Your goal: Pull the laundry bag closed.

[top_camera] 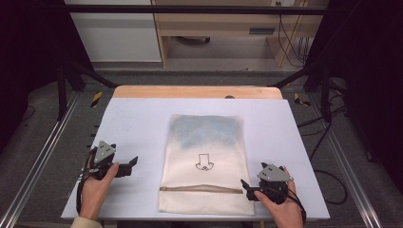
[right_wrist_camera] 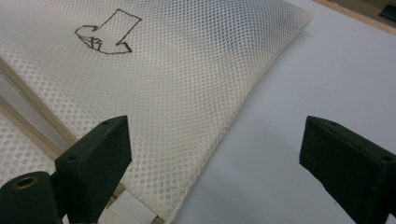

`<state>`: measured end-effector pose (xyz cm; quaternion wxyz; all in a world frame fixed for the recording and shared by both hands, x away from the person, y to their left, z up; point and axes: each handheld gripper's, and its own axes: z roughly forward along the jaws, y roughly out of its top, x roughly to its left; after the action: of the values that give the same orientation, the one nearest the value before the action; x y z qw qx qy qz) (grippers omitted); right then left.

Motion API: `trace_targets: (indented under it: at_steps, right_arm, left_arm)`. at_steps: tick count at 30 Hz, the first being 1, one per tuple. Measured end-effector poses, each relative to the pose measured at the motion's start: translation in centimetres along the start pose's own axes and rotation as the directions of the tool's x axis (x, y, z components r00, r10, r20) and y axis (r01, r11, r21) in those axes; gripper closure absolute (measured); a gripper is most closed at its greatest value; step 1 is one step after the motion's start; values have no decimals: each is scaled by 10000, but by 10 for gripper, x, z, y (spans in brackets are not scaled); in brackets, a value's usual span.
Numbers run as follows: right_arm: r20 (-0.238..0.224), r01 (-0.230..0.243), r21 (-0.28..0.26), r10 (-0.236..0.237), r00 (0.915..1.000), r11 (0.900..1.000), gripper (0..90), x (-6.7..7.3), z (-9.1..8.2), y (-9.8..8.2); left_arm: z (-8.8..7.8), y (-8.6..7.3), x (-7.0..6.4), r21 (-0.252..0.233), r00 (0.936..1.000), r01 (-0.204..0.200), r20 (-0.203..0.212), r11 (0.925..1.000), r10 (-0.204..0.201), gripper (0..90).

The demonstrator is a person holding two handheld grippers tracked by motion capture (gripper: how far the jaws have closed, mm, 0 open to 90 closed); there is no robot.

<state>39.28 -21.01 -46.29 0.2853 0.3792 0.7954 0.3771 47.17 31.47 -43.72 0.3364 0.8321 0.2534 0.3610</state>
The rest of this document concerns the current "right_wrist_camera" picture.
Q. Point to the white mesh laundry bag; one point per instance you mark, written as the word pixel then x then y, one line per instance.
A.
pixel 186 93

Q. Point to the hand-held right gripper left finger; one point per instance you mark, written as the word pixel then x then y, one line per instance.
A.
pixel 93 168

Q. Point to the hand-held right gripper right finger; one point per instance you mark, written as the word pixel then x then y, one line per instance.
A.
pixel 351 168

